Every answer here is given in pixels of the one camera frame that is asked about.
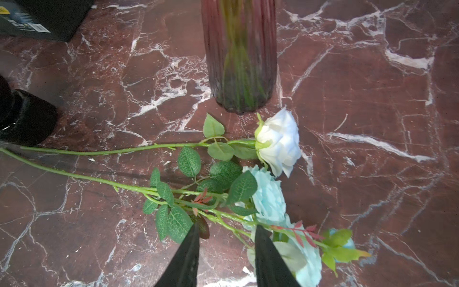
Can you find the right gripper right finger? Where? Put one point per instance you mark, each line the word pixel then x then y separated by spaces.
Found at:
pixel 271 270

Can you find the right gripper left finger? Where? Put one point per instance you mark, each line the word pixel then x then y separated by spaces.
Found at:
pixel 183 268

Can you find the large pale blue rose stem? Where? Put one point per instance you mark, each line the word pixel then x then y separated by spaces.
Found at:
pixel 276 143

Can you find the black ceramic vase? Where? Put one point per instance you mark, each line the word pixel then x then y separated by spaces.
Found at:
pixel 26 119

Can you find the dark red glass vase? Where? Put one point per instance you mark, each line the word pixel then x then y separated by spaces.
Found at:
pixel 240 39

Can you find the yellow black toolbox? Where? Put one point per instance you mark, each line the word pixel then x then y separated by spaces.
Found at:
pixel 55 20

